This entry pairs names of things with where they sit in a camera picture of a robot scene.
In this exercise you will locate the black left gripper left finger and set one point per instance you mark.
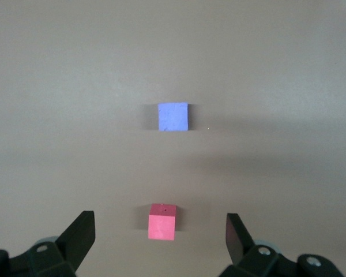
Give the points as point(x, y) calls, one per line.
point(75, 239)

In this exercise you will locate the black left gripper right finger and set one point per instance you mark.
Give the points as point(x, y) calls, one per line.
point(236, 239)

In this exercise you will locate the pink foam cube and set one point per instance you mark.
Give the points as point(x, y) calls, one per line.
point(161, 228)

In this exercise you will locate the violet foam cube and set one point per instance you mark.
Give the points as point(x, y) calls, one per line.
point(173, 116)

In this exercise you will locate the brown table mat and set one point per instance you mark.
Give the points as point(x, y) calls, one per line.
point(75, 86)

